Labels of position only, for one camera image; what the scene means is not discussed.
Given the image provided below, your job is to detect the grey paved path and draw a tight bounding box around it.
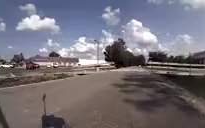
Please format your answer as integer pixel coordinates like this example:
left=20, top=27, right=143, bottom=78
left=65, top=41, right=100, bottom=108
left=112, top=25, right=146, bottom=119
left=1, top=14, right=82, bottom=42
left=0, top=65, right=205, bottom=128

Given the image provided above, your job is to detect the distant round tree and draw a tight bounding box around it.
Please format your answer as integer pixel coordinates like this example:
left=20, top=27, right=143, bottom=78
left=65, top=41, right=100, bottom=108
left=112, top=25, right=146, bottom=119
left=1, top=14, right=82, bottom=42
left=48, top=51, right=61, bottom=58

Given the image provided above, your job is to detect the low long-roofed building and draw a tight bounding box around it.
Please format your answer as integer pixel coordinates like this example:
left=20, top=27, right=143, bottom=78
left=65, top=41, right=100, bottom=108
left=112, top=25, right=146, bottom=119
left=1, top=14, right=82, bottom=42
left=29, top=55, right=80, bottom=68

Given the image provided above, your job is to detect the grey asphalt road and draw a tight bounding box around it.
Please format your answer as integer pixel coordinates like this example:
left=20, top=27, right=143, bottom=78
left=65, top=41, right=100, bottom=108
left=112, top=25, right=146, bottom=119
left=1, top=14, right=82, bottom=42
left=0, top=65, right=118, bottom=78

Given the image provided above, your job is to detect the pale concrete walkway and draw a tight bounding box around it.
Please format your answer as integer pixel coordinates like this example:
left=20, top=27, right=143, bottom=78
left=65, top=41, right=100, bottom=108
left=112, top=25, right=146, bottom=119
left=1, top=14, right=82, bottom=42
left=145, top=61, right=205, bottom=76

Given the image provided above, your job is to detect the distant group of trees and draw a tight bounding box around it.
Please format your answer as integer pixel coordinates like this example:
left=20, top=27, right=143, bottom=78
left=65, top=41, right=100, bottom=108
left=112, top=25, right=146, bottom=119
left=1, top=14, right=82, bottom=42
left=10, top=52, right=26, bottom=66

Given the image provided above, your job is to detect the white flat building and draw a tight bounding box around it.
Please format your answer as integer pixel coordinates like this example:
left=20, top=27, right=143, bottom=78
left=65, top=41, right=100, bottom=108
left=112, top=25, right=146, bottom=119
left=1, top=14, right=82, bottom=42
left=77, top=58, right=110, bottom=67

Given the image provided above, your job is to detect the row of trees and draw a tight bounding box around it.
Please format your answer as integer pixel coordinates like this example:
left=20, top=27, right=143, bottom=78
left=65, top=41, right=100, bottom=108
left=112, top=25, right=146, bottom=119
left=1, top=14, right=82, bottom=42
left=147, top=50, right=196, bottom=65

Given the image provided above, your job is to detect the red vehicle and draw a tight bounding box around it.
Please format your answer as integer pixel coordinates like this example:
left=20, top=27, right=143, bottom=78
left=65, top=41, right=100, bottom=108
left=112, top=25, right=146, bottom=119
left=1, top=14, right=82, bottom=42
left=25, top=61, right=41, bottom=71

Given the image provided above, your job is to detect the large dark tree clump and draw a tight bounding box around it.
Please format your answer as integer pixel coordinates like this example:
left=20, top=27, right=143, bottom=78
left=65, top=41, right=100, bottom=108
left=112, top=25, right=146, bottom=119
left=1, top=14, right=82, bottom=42
left=103, top=37, right=147, bottom=69

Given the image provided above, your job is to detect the grass lawn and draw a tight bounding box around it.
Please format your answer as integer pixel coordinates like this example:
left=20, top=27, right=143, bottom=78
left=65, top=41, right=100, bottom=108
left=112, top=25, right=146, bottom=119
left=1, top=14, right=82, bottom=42
left=141, top=66, right=205, bottom=108

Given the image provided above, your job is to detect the dry grass strip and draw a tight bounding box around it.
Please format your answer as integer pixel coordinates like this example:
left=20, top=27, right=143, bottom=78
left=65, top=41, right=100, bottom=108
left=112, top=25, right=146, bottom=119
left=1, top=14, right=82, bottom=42
left=0, top=71, right=88, bottom=90

